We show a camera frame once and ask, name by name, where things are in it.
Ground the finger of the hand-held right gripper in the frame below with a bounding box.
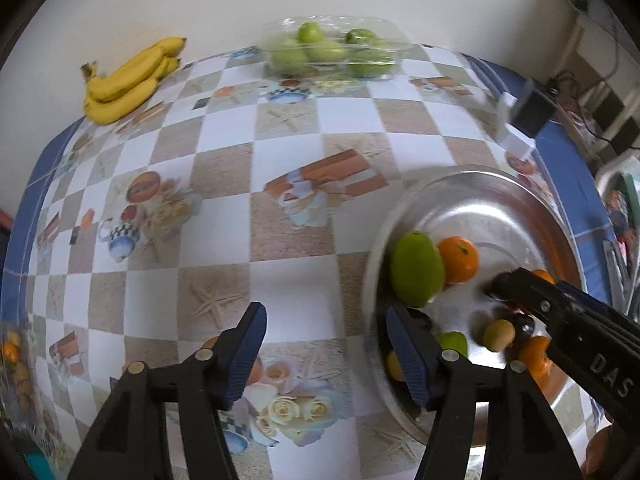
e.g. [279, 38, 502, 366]
[487, 267, 576, 328]
[555, 280, 640, 333]

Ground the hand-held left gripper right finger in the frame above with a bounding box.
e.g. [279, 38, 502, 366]
[385, 304, 583, 480]

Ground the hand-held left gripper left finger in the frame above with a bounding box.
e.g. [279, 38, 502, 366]
[67, 302, 268, 480]

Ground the green mango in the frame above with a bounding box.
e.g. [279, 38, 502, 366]
[437, 331, 468, 358]
[390, 231, 446, 307]

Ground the brown kiwi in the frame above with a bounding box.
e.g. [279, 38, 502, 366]
[483, 320, 516, 352]

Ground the round metal plate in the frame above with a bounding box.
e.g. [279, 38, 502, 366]
[362, 165, 583, 448]

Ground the black box device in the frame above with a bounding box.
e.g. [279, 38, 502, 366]
[510, 80, 557, 137]

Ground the clear plastic bag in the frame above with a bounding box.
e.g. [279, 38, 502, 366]
[0, 327, 38, 416]

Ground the pile of tan longans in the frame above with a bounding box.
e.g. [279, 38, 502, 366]
[12, 362, 33, 408]

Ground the teal box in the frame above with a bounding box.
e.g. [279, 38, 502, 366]
[22, 452, 68, 478]

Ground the yellow banana bunch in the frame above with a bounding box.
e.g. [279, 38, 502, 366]
[81, 36, 188, 126]

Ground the pile of small green jujubes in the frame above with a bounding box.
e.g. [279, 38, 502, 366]
[270, 21, 396, 78]

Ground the clear plastic container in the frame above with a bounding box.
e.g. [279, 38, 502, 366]
[260, 16, 413, 81]

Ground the white bracket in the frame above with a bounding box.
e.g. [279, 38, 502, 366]
[492, 91, 536, 162]

